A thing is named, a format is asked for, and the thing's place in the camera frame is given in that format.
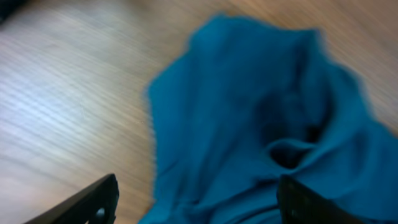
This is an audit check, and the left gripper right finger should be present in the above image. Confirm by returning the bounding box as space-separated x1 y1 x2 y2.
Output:
277 175 363 224

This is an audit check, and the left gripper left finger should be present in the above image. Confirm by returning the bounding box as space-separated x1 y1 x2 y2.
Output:
25 174 119 224

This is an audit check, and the blue t-shirt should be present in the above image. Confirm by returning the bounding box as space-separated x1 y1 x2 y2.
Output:
142 15 397 223

